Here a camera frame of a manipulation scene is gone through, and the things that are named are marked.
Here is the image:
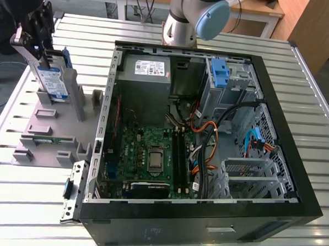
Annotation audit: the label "CPU socket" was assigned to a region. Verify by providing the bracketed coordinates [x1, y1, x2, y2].
[144, 144, 167, 178]

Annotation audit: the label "grey power supply unit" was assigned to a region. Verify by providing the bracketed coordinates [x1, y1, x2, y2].
[113, 53, 174, 129]

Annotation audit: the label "red yellow power wire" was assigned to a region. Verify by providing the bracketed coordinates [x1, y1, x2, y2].
[250, 140, 282, 158]

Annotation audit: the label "metal card retainer bracket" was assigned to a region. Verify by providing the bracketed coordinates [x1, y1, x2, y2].
[59, 158, 91, 226]

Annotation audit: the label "green RAM stick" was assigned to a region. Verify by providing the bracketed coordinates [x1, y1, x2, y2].
[32, 136, 75, 147]

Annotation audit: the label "wooden desk white legs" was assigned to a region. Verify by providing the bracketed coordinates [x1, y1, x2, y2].
[68, 0, 286, 39]

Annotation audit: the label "green motherboard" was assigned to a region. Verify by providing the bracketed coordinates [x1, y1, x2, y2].
[95, 122, 203, 203]

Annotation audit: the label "black mesh waste bin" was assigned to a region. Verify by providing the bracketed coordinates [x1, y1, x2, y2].
[0, 6, 25, 56]

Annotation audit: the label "black graphics card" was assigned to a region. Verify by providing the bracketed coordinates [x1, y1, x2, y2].
[121, 179, 171, 201]

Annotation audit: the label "grey parts rack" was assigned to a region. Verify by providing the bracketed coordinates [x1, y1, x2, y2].
[12, 67, 106, 173]

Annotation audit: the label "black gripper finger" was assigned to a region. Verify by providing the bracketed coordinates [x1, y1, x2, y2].
[18, 9, 57, 68]
[39, 0, 57, 51]

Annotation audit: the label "silver CPU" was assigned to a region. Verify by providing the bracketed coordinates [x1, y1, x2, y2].
[147, 151, 164, 168]

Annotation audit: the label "orange yellow wire bundle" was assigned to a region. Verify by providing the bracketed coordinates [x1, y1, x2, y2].
[186, 99, 224, 177]

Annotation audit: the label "grey metal drive cage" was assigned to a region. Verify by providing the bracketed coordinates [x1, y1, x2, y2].
[198, 56, 266, 132]

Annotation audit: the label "metal disk bay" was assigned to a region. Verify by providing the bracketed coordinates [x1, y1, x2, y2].
[220, 155, 298, 203]

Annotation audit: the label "blue plastic drive latch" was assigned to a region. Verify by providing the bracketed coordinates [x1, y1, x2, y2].
[209, 58, 230, 88]

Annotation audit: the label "black open PC case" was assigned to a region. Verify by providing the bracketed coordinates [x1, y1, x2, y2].
[77, 38, 329, 246]

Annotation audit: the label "wooden cabinet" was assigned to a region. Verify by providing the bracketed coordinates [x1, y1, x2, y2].
[287, 0, 329, 78]

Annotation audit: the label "black RAM slot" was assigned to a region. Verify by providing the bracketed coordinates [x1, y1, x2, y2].
[177, 125, 195, 196]
[169, 125, 185, 195]

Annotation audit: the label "hard disk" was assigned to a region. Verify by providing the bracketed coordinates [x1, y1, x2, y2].
[19, 44, 74, 104]

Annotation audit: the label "black cable bundle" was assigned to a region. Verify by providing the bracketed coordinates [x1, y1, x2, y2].
[197, 99, 263, 203]

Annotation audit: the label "blue data wire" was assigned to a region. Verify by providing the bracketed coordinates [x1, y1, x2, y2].
[244, 126, 265, 160]

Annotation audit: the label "blue floor cable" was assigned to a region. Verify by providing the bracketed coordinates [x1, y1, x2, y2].
[0, 61, 28, 113]

